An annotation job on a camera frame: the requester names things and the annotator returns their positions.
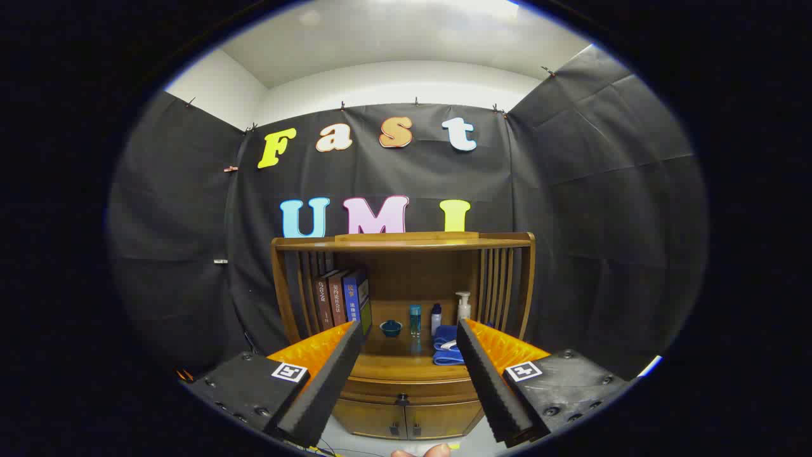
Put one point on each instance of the reddish brown book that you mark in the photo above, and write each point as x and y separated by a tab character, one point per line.
337	298

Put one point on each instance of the wooden cabinet door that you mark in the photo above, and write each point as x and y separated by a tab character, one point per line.
441	419
371	419

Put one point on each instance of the white bottle dark cap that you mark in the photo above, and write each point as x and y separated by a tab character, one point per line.
436	322

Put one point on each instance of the blue folded towel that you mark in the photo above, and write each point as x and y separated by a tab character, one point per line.
446	352

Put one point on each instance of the black backdrop cloth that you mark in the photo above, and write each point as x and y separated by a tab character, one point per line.
571	190

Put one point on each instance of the wooden drawer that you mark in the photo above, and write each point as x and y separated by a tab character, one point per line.
374	388

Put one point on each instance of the clear blue bottle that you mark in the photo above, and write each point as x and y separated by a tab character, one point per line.
415	320

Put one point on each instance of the dark blue lidded teacup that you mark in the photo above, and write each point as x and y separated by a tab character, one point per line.
391	328

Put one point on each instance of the wooden cabinet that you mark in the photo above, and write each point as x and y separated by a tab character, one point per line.
419	273

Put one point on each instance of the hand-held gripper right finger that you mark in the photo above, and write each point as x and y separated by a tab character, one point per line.
491	388

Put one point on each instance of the white pump bottle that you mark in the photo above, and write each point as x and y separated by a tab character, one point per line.
464	310

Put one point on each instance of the blue book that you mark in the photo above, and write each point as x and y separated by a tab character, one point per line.
353	298

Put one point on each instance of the wooden countertop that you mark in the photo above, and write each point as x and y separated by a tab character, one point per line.
406	357

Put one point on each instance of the dark brown book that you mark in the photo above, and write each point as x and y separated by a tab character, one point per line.
322	304

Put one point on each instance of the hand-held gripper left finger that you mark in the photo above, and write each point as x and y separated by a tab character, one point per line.
327	390

